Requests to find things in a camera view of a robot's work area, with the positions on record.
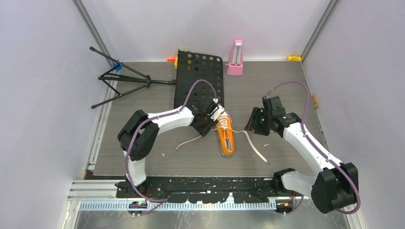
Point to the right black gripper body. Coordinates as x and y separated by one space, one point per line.
270 117

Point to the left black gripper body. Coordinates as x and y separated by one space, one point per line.
205 126

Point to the white shoelace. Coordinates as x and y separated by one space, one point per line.
250 143

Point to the orange canvas sneaker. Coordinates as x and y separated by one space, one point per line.
225 134

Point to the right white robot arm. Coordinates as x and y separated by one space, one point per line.
335 184

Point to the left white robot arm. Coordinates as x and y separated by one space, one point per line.
139 134

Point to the black perforated music stand desk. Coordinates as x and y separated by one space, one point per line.
192 66

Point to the pink metronome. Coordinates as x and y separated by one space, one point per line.
235 63

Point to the yellow corner block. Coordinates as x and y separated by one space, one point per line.
294 59

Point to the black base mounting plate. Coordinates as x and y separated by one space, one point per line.
207 190

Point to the yellow orange toy block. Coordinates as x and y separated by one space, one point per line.
174 61

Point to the black tripod stand legs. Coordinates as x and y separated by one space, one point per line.
115 77

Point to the blue clip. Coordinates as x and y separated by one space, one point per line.
117 67

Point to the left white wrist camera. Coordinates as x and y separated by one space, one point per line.
215 109

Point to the aluminium frame rail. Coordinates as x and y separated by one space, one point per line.
101 195

